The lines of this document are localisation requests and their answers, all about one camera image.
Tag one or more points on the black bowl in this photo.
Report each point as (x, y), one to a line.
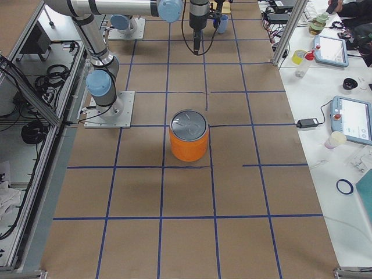
(349, 84)

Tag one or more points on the yellow tape roll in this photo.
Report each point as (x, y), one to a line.
(298, 56)

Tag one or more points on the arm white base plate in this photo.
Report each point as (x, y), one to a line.
(119, 115)
(124, 27)

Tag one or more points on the clear bottle with red cap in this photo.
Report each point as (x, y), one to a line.
(306, 62)

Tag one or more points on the lower teach pendant tablet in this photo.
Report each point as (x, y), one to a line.
(351, 117)

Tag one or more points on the upper teach pendant tablet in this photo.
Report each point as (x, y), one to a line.
(330, 51)

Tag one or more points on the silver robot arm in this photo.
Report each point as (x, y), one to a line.
(83, 15)
(170, 11)

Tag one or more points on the black power adapter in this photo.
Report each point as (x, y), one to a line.
(307, 123)

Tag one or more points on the light blue plastic cup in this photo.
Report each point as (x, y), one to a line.
(223, 24)

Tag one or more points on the aluminium frame post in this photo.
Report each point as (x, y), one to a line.
(295, 16)

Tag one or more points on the teach pendant tablet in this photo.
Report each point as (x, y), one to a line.
(330, 51)
(351, 117)

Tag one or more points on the green glass teapot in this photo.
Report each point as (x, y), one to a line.
(317, 24)

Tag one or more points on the white cloth rag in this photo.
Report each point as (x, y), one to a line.
(10, 198)

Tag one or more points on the small white paper cup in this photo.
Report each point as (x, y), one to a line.
(335, 139)

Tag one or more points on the orange can with metal lid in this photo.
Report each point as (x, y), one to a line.
(188, 134)

